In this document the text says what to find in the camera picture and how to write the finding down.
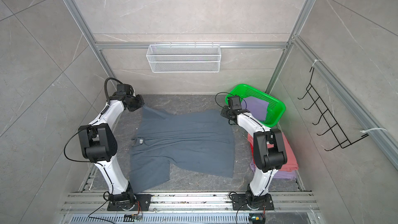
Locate grey blue t shirt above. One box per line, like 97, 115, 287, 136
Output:
129, 106, 235, 192

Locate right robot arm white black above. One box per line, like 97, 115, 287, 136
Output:
221, 95, 288, 208

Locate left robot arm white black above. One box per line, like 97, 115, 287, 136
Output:
78, 77, 144, 204

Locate purple t shirt in basket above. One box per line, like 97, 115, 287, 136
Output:
243, 96, 269, 121

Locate green plastic basket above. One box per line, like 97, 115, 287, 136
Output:
225, 84, 286, 128

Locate folded pink t shirt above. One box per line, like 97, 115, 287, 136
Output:
247, 133, 299, 173

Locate folded purple t shirt bottom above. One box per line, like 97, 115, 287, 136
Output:
250, 161, 297, 179

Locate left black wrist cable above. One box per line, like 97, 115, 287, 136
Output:
104, 77, 124, 103

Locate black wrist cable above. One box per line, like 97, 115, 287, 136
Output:
104, 77, 124, 103
215, 92, 248, 113

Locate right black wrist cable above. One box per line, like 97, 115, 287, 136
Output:
215, 92, 248, 113

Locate white wire mesh shelf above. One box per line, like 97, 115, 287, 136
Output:
146, 44, 222, 73

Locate black wire hook rack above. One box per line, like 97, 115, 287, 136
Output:
297, 67, 369, 152

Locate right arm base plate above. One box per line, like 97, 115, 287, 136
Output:
229, 192, 275, 211

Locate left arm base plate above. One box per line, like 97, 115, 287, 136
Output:
107, 194, 152, 212

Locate aluminium mounting rail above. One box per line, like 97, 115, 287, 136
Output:
60, 191, 320, 214

